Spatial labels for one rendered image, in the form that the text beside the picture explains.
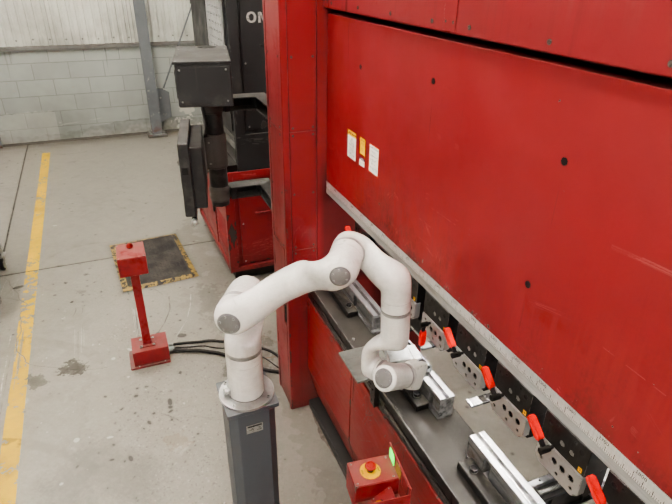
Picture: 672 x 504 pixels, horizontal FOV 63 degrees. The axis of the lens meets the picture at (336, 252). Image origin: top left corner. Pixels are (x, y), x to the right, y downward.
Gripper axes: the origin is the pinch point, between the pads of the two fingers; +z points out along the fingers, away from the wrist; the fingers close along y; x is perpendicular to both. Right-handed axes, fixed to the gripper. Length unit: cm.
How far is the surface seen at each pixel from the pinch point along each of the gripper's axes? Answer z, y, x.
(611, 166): -71, 69, -48
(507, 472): -12.3, -13.8, -39.9
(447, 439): -0.3, -17.5, -16.3
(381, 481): -14.4, -36.7, -4.1
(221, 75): -25, 85, 121
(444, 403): 2.7, -7.4, -10.2
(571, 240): -59, 54, -43
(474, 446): -7.8, -12.9, -27.2
